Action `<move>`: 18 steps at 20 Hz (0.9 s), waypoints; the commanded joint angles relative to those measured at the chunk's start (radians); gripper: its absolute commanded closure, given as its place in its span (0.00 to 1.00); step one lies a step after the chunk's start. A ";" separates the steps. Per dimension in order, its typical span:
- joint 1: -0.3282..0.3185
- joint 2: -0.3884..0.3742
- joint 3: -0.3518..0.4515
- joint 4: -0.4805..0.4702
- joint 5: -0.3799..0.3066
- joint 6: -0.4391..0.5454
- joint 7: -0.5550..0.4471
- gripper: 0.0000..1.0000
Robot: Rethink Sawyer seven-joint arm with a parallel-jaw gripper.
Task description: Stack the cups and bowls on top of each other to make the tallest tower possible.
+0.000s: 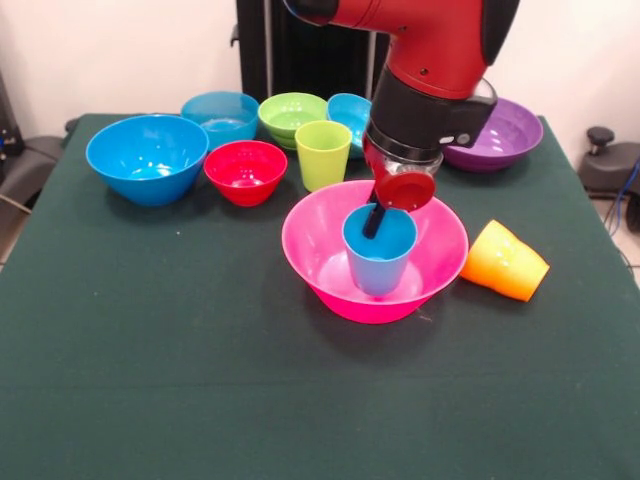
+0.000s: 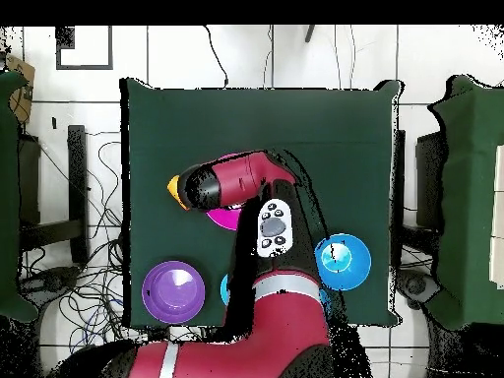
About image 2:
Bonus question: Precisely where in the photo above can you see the cardboard box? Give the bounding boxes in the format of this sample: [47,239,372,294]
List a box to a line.
[3,54,36,124]

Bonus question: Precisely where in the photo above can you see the dark grey machine base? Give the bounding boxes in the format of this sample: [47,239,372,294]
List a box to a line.
[397,269,441,306]
[23,265,82,294]

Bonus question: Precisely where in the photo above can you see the black floor marker frame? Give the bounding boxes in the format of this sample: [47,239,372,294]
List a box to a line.
[55,26,114,71]

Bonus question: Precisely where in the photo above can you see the white stacked boxes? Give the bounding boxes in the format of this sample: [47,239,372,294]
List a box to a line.
[488,144,504,290]

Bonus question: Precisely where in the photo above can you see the green cloth side table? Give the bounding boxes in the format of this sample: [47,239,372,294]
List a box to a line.
[427,74,504,331]
[0,69,39,324]

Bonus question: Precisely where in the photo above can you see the large pink bowl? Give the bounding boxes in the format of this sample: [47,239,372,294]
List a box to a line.
[205,153,243,232]

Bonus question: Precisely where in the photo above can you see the orange cup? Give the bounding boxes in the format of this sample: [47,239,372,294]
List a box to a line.
[166,174,191,212]

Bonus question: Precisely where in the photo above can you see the tangle of floor cables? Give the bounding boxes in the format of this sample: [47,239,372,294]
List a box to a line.
[17,139,206,355]

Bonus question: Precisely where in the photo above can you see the black floor cable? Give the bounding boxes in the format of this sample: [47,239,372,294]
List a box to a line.
[203,25,230,89]

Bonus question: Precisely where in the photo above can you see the dark green tablecloth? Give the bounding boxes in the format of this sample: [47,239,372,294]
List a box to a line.
[119,77,403,329]

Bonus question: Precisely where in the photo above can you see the large blue bowl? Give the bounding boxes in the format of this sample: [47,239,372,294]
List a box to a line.
[313,232,372,291]

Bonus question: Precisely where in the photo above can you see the large purple bowl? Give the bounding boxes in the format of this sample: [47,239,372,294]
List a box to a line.
[141,260,207,325]

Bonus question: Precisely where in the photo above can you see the black metal frame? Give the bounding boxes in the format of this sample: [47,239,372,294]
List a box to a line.
[414,131,448,229]
[18,124,91,266]

